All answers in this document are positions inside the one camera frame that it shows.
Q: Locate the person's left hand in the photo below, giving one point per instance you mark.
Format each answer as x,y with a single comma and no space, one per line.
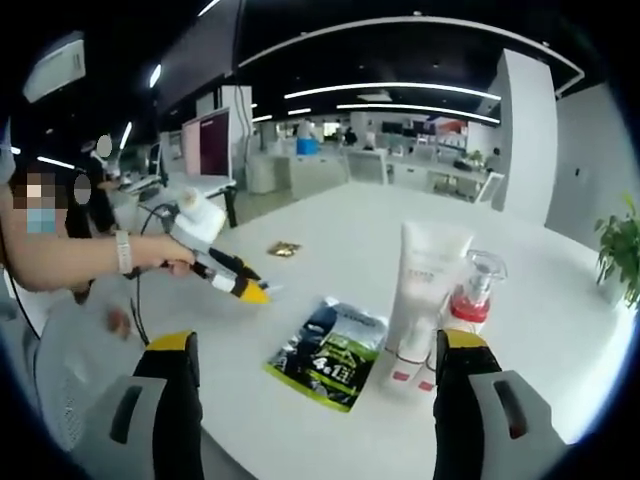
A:
177,257

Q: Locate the green skincare sachet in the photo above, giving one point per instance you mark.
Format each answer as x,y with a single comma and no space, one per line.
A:
325,360

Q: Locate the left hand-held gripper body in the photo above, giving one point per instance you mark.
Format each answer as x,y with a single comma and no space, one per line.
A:
200,220

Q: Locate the computer monitor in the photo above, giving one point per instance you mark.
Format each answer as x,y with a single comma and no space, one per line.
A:
210,142

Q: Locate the gold skincare sachet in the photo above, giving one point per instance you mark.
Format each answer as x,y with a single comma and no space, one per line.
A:
285,249

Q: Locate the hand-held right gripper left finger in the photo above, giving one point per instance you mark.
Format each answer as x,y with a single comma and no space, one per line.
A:
175,400

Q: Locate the grey mesh office chair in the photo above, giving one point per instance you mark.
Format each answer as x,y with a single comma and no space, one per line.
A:
75,360

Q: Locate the white desk black legs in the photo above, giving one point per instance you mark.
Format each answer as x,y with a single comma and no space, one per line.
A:
210,186

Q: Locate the blue bin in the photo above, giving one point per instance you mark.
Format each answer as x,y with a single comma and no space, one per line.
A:
306,146

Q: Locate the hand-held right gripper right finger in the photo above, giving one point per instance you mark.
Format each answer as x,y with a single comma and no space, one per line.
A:
457,400

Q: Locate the red collar pump skincare bottle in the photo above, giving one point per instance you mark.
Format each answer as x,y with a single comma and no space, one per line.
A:
472,307

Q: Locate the white cabinet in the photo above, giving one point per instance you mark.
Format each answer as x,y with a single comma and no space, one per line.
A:
300,172

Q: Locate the white wristband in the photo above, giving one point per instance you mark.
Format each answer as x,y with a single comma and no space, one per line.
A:
124,252

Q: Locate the ceiling air conditioner unit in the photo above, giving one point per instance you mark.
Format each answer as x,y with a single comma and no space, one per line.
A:
55,65

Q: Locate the white skincare tube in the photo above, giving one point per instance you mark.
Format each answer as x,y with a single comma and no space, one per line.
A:
425,270

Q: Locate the potted green plant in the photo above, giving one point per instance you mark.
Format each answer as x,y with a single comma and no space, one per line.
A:
620,250

